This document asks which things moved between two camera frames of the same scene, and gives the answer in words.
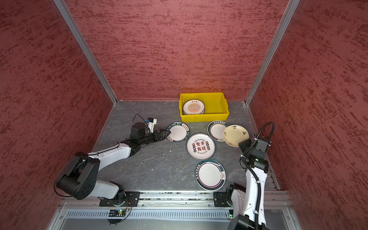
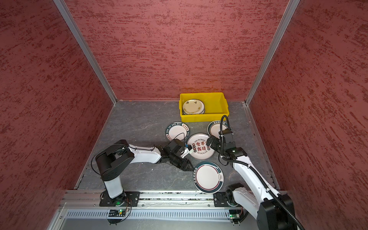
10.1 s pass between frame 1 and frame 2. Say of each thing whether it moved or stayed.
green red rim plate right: stayed
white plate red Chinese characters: stayed
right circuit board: stayed
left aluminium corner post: stayed
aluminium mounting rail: stayed
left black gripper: moved
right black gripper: moved
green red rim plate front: stayed
